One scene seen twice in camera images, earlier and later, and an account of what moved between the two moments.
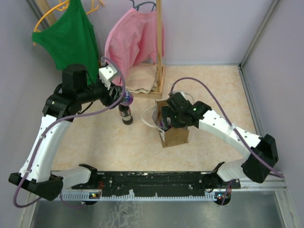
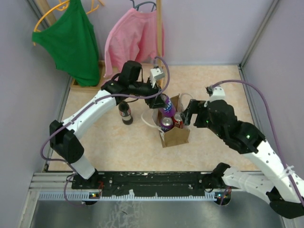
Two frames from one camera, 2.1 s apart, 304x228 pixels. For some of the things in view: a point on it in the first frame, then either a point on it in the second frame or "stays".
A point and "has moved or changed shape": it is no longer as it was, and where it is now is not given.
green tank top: [71, 40] stays
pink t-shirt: [132, 40] stays
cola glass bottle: [125, 111] stays
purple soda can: [166, 123] stays
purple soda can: [128, 99] has moved or changed shape
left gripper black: [109, 100] to [156, 102]
